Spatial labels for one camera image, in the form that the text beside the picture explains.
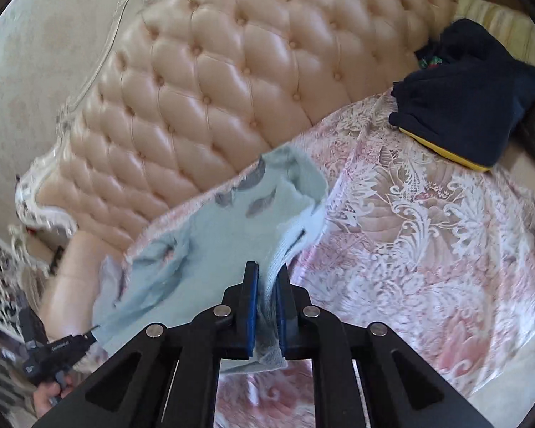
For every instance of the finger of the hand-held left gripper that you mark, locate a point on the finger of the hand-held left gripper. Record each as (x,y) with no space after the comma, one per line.
(92,334)

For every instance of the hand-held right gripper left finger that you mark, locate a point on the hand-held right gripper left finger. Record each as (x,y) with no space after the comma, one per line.
(251,312)

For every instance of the striped cushion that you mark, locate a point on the striped cushion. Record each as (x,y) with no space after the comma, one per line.
(504,22)

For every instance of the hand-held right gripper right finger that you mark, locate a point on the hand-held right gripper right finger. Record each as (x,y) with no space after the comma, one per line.
(281,316)

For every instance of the pink floral blanket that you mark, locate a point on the pink floral blanket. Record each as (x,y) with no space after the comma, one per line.
(405,254)

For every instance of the person's left hand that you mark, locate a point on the person's left hand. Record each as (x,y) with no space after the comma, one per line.
(47,399)

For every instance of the light blue shirt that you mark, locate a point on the light blue shirt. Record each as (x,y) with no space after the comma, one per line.
(214,254)

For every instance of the beige tufted leather sofa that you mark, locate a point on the beige tufted leather sofa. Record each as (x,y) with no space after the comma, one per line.
(227,76)

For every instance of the navy sweatshirt with yellow lining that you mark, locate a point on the navy sweatshirt with yellow lining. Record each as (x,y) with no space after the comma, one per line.
(463,107)

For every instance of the white lattice furniture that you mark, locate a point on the white lattice furniture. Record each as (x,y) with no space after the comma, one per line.
(0,276)

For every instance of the colourful printed cloth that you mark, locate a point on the colourful printed cloth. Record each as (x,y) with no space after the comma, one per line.
(429,59)

